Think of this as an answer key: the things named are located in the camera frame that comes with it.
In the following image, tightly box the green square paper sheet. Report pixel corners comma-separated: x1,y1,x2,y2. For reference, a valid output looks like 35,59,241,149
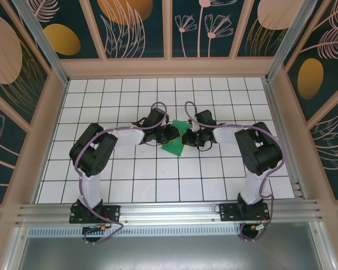
161,119,199,157

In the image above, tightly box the grey metal sheet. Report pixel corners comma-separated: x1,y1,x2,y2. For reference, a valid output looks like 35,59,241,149
5,236,336,270

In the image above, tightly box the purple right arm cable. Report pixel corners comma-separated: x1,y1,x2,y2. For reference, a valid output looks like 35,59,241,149
185,101,286,243

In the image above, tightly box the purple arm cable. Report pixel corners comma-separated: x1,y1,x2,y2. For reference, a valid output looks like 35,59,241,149
185,101,286,243
74,101,171,245

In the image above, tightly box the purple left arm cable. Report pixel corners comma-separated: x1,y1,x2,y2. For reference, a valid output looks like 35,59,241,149
74,101,171,245

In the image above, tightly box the long aluminium mounting rail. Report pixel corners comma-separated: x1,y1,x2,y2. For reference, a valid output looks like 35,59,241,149
15,199,323,226

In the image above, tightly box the aluminium side rail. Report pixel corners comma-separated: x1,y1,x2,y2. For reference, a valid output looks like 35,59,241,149
262,78,309,201

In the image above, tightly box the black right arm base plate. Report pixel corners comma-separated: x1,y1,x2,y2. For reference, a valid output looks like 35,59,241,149
219,201,271,222

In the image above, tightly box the slotted grey cable duct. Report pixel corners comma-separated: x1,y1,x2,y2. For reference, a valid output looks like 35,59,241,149
28,227,243,237

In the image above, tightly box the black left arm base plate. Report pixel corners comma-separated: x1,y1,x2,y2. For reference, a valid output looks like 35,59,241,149
69,204,122,224

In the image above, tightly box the yellow connector with wires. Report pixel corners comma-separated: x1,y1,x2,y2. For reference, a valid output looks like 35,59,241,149
83,223,113,234
242,222,271,234

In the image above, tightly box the aluminium frame post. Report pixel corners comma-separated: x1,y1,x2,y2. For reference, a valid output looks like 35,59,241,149
11,0,70,87
264,0,327,84

